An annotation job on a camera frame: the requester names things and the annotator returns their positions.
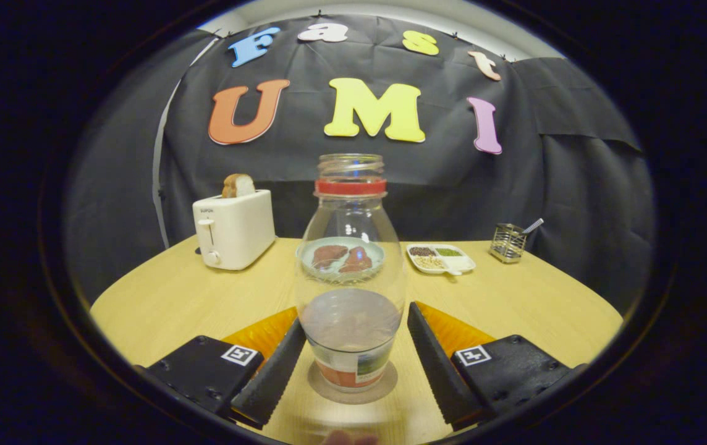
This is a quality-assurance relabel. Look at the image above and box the white toaster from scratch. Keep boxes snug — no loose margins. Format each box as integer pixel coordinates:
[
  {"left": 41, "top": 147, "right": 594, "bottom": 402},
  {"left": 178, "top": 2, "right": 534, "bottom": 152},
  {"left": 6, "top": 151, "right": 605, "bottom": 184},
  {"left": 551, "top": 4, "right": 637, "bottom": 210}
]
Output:
[{"left": 192, "top": 189, "right": 277, "bottom": 271}]

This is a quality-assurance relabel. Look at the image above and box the clear juice bottle red label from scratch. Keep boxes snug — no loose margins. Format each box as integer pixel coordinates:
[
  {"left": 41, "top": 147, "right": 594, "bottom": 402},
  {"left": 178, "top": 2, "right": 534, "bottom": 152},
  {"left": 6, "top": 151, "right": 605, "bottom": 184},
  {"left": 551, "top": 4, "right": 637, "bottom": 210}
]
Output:
[{"left": 295, "top": 153, "right": 405, "bottom": 393}]

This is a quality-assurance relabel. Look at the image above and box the metal mesh holder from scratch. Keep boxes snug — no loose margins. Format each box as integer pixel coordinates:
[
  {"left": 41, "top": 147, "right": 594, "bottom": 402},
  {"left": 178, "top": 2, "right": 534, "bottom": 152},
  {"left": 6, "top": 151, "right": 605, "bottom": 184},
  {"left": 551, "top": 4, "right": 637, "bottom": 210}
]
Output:
[{"left": 489, "top": 223, "right": 527, "bottom": 264}]

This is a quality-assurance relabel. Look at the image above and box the round brown coaster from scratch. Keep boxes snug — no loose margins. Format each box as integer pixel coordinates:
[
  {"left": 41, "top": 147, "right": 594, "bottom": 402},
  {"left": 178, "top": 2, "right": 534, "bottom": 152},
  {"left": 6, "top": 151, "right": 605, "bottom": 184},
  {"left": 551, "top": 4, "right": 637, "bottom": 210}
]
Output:
[{"left": 307, "top": 360, "right": 399, "bottom": 405}]

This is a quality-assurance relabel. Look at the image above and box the white divided spice tray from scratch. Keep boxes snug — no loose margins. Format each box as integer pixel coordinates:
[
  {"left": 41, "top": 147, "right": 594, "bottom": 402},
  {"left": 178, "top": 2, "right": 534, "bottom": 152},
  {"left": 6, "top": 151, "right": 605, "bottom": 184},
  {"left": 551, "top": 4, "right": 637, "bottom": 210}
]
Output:
[{"left": 407, "top": 243, "right": 476, "bottom": 276}]

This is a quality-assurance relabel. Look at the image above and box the bread slice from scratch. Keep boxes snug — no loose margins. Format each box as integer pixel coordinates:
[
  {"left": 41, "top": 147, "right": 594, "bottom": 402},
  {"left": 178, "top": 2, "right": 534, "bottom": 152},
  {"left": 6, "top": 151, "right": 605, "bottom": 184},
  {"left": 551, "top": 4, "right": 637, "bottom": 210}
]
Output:
[{"left": 222, "top": 174, "right": 256, "bottom": 198}]

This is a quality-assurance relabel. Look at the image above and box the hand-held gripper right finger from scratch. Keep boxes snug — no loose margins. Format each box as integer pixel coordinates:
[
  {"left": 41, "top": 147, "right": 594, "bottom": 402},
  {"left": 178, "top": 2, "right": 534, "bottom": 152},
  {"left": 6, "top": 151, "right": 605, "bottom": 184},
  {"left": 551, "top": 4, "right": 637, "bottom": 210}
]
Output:
[{"left": 407, "top": 301, "right": 580, "bottom": 431}]

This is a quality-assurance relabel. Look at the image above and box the light green plate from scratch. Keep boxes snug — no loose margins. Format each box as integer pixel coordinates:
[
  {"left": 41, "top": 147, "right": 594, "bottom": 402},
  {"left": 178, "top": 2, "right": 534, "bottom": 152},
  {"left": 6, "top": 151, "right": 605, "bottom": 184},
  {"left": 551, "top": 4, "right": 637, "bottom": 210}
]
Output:
[{"left": 297, "top": 237, "right": 386, "bottom": 279}]

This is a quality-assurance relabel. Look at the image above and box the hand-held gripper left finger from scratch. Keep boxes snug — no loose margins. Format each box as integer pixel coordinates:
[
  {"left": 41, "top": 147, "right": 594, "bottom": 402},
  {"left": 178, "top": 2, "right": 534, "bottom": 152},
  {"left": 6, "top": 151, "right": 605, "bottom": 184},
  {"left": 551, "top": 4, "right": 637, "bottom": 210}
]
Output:
[{"left": 137, "top": 307, "right": 308, "bottom": 428}]

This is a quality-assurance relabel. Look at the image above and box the brown meat slice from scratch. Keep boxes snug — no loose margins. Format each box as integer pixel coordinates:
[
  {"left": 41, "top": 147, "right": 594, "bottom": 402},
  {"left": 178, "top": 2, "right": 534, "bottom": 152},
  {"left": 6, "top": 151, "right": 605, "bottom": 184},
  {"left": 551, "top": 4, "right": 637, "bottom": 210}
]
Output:
[
  {"left": 339, "top": 246, "right": 373, "bottom": 274},
  {"left": 312, "top": 245, "right": 349, "bottom": 268}
]

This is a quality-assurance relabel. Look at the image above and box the wooden table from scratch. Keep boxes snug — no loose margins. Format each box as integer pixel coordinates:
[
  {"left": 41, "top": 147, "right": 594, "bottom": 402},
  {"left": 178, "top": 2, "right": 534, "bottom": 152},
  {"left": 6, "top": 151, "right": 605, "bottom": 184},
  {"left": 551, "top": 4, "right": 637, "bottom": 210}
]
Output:
[{"left": 90, "top": 235, "right": 625, "bottom": 445}]

